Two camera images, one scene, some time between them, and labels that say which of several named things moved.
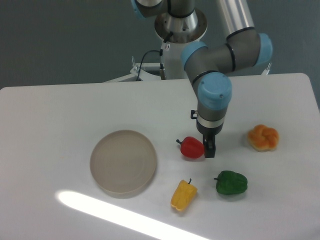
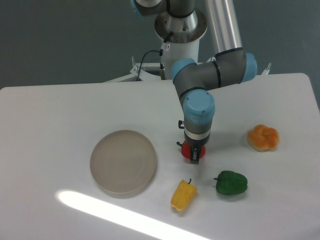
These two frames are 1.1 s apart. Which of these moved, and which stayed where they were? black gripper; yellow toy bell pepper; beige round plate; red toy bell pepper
Moved: black gripper
Stayed: red toy bell pepper; beige round plate; yellow toy bell pepper
